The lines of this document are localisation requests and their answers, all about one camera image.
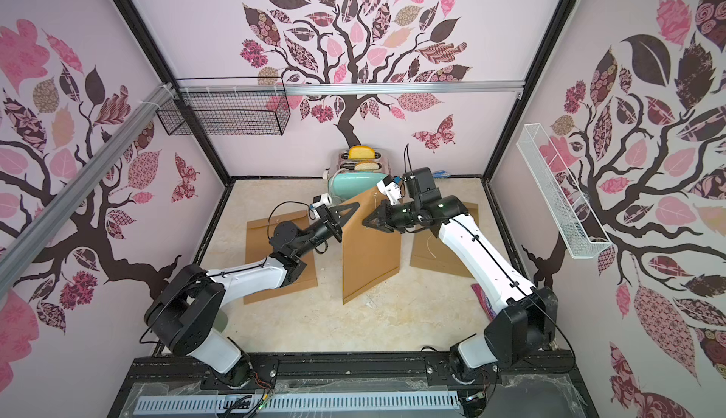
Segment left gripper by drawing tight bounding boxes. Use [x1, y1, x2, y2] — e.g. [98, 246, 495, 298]
[293, 201, 358, 258]

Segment brown file bag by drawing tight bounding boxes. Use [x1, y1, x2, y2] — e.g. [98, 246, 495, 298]
[410, 229, 473, 279]
[342, 186, 402, 305]
[243, 211, 319, 305]

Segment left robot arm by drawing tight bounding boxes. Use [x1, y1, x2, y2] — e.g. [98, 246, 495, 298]
[144, 202, 360, 378]

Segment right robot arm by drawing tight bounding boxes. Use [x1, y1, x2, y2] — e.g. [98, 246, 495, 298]
[363, 168, 559, 384]

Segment colourful patterned bag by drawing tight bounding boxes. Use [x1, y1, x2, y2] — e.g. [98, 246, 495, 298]
[471, 284, 496, 321]

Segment mint green toaster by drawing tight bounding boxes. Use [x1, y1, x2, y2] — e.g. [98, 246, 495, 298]
[325, 149, 391, 204]

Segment yellow bread slice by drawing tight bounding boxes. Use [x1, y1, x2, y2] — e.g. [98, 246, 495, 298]
[347, 146, 376, 161]

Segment green cup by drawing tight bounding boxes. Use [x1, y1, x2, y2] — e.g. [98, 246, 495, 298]
[213, 310, 229, 333]

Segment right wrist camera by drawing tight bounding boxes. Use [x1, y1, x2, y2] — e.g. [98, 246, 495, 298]
[376, 175, 403, 205]

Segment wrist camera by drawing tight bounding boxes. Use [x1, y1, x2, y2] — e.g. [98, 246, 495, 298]
[376, 175, 403, 205]
[309, 193, 333, 221]

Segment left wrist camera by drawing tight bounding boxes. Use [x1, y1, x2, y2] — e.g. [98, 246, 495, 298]
[309, 193, 333, 221]

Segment blue object at wall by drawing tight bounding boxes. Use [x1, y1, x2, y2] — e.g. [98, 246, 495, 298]
[433, 170, 451, 180]

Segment black wire basket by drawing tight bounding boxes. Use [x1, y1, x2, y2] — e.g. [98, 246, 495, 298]
[156, 75, 291, 136]

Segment white slotted cable duct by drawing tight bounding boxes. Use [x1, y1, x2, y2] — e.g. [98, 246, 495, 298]
[132, 391, 461, 417]

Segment white wire basket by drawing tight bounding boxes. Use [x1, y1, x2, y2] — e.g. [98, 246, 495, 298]
[516, 124, 613, 259]

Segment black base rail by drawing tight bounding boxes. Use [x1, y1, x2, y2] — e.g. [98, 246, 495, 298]
[108, 346, 598, 417]

